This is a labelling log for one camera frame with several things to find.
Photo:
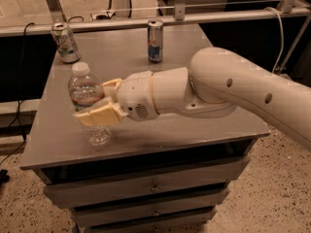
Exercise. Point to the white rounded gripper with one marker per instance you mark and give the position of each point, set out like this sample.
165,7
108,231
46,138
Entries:
135,93

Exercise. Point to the green white soda can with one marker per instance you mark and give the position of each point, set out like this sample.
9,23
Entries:
65,42

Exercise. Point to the clear plastic water bottle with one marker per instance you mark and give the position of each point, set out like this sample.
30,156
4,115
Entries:
84,91

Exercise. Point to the slim blue silver can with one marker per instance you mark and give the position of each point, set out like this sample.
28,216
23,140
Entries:
155,40

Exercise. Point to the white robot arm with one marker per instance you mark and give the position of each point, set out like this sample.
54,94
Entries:
213,85

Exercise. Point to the bottom grey drawer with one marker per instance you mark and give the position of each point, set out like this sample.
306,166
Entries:
154,224

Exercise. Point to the grey metal railing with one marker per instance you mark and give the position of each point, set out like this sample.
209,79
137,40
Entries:
299,10

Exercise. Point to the middle grey drawer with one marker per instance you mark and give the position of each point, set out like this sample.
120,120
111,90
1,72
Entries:
150,205

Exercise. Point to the top grey drawer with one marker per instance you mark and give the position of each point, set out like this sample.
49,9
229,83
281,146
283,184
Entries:
78,194

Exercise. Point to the grey drawer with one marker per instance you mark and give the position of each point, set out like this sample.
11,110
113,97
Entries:
150,205
78,194
154,224

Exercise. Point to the grey drawer cabinet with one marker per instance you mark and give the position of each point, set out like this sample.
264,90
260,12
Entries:
57,150

